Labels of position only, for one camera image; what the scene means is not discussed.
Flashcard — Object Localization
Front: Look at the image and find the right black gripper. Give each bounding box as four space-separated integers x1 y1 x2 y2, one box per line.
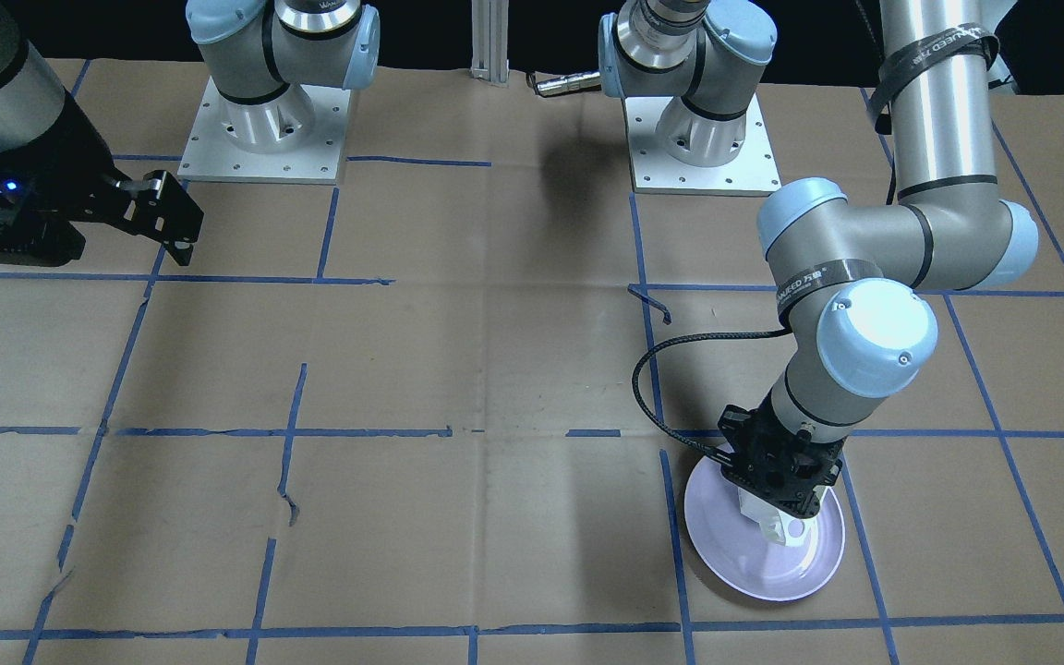
0 97 204 268

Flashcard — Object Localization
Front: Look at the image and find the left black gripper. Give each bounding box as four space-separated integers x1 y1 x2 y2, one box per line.
718 403 844 519

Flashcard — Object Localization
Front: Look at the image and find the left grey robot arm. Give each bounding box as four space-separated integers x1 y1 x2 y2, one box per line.
597 1 1038 518

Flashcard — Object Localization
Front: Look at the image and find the lilac round plate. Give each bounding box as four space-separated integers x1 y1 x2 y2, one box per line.
683 458 846 601

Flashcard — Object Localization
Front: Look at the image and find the loose blue tape strip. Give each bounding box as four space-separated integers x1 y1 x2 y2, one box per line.
626 284 672 325

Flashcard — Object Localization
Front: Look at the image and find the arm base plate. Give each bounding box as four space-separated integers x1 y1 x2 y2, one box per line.
624 96 781 197
177 80 354 186

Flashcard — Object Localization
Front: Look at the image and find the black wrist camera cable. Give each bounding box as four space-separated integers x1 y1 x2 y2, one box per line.
632 328 796 463

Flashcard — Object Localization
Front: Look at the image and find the aluminium frame post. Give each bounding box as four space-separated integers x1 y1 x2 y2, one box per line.
468 0 510 87

